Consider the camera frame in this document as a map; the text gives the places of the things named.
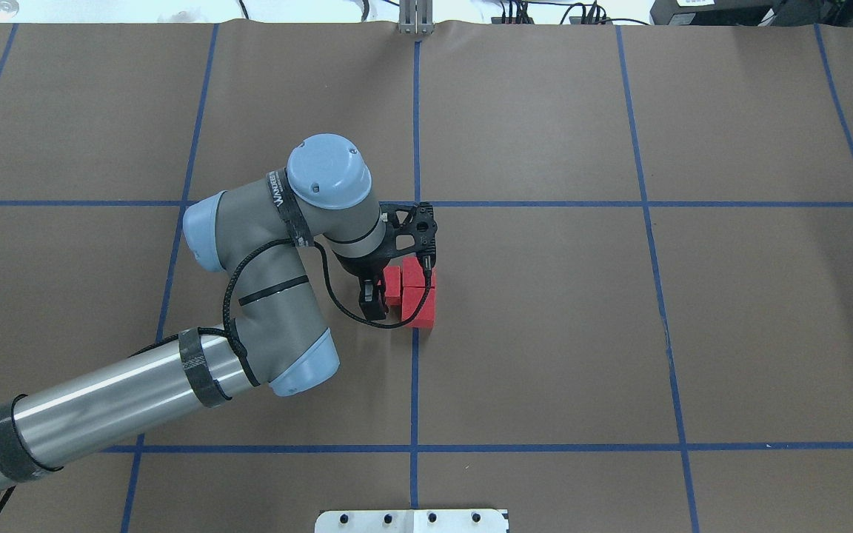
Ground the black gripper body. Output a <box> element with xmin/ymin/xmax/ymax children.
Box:
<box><xmin>332</xmin><ymin>237</ymin><xmax>393</xmax><ymax>282</ymax></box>

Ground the red block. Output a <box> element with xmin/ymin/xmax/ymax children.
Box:
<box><xmin>401</xmin><ymin>286</ymin><xmax>436</xmax><ymax>329</ymax></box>
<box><xmin>384</xmin><ymin>264</ymin><xmax>403</xmax><ymax>307</ymax></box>
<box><xmin>401</xmin><ymin>255</ymin><xmax>427</xmax><ymax>290</ymax></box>

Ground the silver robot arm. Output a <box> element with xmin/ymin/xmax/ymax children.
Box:
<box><xmin>0</xmin><ymin>133</ymin><xmax>387</xmax><ymax>493</ymax></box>

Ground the brown paper mat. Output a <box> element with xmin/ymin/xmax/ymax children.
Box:
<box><xmin>0</xmin><ymin>20</ymin><xmax>853</xmax><ymax>532</ymax></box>

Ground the black box with label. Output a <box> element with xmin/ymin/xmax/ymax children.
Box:
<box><xmin>649</xmin><ymin>1</ymin><xmax>773</xmax><ymax>26</ymax></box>

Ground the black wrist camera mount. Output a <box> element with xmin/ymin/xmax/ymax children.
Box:
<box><xmin>375</xmin><ymin>202</ymin><xmax>439</xmax><ymax>271</ymax></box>

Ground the white pedestal column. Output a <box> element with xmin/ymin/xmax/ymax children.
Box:
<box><xmin>314</xmin><ymin>509</ymin><xmax>510</xmax><ymax>532</ymax></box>

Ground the aluminium frame post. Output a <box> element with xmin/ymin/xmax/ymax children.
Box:
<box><xmin>397</xmin><ymin>0</ymin><xmax>435</xmax><ymax>36</ymax></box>

